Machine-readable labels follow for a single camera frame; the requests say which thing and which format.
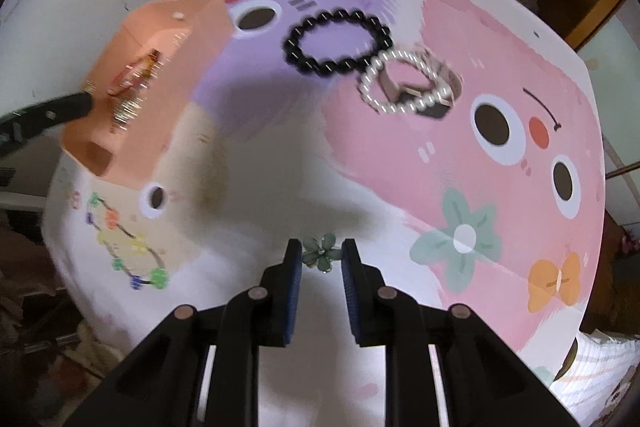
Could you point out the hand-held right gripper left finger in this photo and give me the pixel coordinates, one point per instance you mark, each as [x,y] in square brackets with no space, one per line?
[293,289]

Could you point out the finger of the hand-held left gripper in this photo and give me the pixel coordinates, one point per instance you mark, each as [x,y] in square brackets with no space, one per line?
[50,117]
[293,289]

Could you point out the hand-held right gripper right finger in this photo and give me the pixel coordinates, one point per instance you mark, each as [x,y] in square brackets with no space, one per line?
[350,289]

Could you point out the green flower hair clip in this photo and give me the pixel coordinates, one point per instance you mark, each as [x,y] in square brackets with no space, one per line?
[320,252]

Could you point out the gold ornate hair comb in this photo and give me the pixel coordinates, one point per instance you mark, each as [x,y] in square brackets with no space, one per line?
[122,112]

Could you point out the pink box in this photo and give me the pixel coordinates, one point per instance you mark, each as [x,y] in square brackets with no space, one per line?
[200,57]

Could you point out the cartoon printed tablecloth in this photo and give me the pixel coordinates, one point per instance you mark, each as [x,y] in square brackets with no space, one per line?
[400,182]

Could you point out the white printed blanket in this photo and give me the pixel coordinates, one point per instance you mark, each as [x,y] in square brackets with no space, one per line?
[600,382]

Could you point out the pale blue wardrobe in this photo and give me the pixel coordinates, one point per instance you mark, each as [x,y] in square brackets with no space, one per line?
[620,82]

